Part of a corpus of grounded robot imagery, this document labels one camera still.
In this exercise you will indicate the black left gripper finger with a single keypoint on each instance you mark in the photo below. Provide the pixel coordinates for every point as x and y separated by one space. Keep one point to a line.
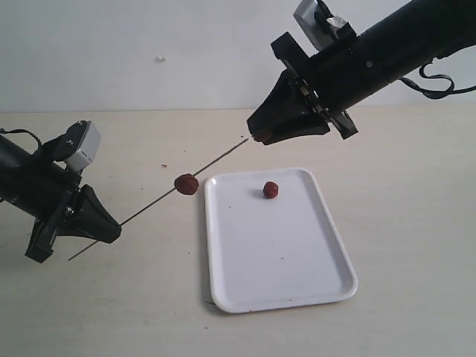
89 219

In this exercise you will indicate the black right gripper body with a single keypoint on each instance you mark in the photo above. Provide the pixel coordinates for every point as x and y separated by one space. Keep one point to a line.
298 65

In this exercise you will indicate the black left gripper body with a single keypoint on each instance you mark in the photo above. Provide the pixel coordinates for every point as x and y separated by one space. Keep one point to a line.
54 204

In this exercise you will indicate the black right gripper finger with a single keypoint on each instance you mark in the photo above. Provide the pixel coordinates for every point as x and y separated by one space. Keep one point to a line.
282 98
289 125

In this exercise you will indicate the thin metal skewer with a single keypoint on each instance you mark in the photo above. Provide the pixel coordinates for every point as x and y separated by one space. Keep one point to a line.
166 194

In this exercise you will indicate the dark red meat chunk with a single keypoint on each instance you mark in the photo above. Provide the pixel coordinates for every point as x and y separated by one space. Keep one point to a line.
187 184
270 190
263 137

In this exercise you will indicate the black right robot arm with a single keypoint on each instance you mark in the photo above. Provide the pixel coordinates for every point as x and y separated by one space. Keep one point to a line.
360 64

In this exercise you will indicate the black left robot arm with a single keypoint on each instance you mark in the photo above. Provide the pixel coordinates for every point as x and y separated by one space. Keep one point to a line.
21 172

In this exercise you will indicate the white rectangular plastic tray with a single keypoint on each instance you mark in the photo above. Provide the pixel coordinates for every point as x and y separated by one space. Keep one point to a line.
267 254

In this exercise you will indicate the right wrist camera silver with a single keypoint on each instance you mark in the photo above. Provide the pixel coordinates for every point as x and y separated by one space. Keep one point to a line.
319 24

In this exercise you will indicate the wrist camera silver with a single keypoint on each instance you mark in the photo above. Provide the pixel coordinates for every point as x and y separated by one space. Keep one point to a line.
319 24
84 138

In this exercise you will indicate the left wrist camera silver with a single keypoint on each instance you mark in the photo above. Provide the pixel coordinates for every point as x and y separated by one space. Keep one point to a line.
84 138

